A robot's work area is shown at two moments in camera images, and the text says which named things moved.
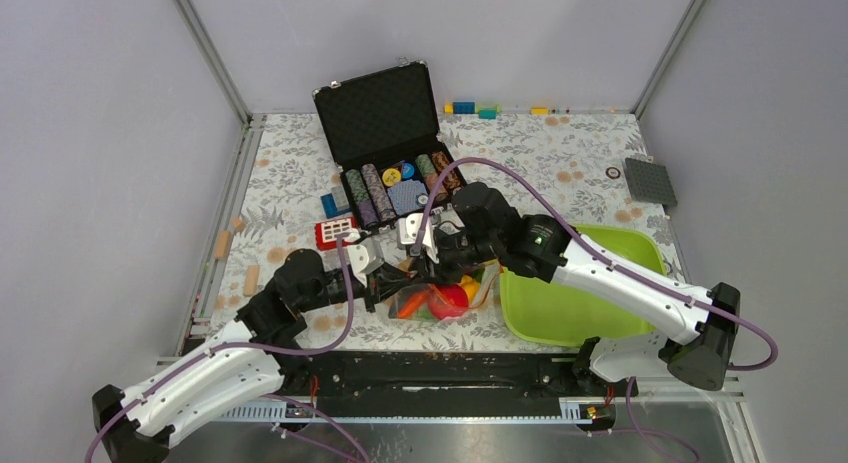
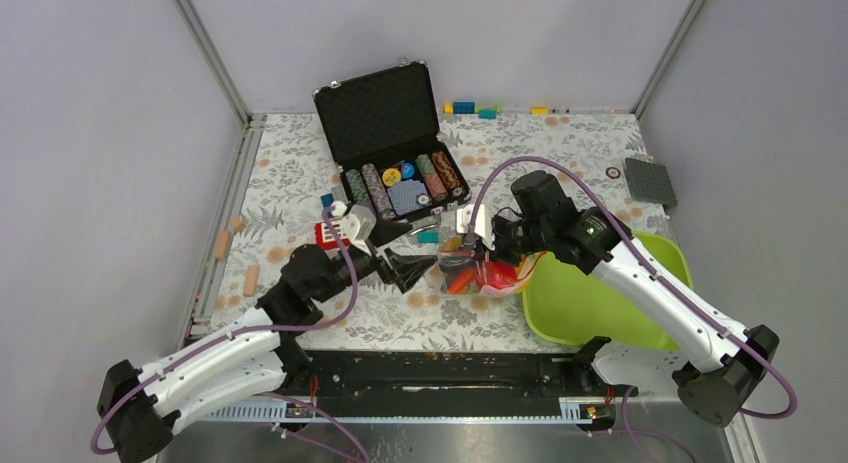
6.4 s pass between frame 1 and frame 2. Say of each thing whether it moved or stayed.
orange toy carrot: moved
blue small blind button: stayed
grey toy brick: stayed
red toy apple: moved
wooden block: stayed
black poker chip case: stayed
